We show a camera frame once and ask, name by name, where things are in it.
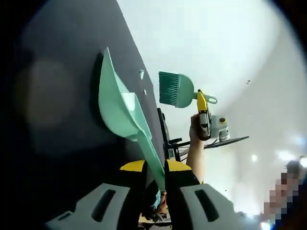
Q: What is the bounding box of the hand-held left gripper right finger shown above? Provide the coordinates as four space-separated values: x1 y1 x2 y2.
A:
164 159 235 230

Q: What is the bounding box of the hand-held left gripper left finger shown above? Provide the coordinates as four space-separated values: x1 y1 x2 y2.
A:
45 159 148 230

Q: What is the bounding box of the green plastic broom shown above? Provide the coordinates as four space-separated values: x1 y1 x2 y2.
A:
158 70 218 109

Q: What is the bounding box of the green plastic dustpan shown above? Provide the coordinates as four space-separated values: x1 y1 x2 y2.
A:
97 46 168 192

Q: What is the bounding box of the black tabletop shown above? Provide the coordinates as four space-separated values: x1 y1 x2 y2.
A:
7 0 168 216

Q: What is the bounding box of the person's left hand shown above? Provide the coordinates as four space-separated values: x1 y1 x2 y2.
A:
153 189 169 219

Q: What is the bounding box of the person's right hand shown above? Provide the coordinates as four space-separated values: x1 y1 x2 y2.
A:
189 113 205 145

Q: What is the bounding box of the black tripod stand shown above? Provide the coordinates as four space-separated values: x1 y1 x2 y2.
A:
156 107 250 166

